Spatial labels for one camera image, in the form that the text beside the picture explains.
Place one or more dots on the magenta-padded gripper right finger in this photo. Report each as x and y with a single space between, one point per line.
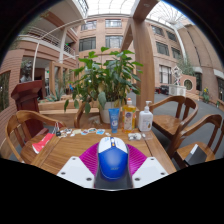
148 171

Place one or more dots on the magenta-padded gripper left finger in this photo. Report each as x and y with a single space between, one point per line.
76 171

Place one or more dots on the blue and white computer mouse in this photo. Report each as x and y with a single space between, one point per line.
112 160

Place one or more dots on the white crumpled wrapper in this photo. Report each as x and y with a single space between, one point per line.
134 136

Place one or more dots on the black binder clip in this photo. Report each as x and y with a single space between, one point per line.
58 132

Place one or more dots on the red and white packet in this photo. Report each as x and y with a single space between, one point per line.
42 144

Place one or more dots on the small blue card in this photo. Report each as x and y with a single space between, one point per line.
100 131

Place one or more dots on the white pump bottle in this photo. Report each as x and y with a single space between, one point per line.
145 120

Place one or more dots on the black notebook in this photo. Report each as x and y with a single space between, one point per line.
196 155

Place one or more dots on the wooden armchair with empty seat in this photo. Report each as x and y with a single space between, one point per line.
166 123

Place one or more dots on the wooden chair behind plant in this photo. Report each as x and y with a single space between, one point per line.
79 115

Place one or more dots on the yellow liquid soap bottle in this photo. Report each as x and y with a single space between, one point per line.
129 118

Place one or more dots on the blue squeeze tube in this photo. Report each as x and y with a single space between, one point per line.
114 121

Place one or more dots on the wooden armchair with black notebook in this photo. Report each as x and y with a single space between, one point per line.
196 121

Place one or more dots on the wooden armchair with red packet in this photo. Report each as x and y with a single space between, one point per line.
20 123

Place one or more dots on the spiky green agave plant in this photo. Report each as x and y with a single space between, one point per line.
55 96

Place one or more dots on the dark red wooden lectern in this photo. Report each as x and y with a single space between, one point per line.
28 100

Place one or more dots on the yellow flowering plant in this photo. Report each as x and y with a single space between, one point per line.
205 96

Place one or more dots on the green plant in white pot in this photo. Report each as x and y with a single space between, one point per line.
106 76

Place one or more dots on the white outdoor sculpture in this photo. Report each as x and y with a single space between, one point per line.
177 76

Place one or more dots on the dark bust statue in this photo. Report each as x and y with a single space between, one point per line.
26 73

